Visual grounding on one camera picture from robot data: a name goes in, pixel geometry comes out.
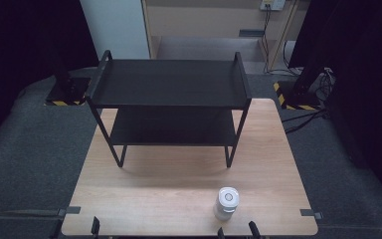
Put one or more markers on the white plastic bottle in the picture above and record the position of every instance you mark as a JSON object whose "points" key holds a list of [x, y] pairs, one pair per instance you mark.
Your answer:
{"points": [[227, 198]]}

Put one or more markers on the black two-tier metal rack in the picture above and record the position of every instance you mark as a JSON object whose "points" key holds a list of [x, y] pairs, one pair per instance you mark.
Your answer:
{"points": [[172, 83]]}

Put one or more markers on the grey tape piece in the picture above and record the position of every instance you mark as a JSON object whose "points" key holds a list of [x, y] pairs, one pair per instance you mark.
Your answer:
{"points": [[310, 213], [74, 210]]}

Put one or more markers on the grey tape strip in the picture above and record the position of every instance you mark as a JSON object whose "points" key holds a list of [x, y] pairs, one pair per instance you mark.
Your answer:
{"points": [[20, 213]]}

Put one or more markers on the black stand with striped base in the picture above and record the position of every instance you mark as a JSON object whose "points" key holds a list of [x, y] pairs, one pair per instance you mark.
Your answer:
{"points": [[298, 94], [69, 91]]}

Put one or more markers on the grey label on cabinet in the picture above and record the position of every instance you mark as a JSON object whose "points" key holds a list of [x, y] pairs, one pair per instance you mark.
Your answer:
{"points": [[251, 33]]}

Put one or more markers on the black curtain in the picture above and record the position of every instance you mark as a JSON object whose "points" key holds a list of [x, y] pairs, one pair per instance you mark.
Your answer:
{"points": [[364, 66], [20, 40]]}

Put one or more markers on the white panel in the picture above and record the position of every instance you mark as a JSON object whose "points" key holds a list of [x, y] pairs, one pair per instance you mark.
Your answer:
{"points": [[116, 26]]}

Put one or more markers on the light wooden cabinet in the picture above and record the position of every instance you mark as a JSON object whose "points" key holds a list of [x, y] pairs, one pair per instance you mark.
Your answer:
{"points": [[199, 20]]}

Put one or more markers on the white wall socket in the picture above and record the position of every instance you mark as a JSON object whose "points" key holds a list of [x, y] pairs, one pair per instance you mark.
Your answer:
{"points": [[272, 4]]}

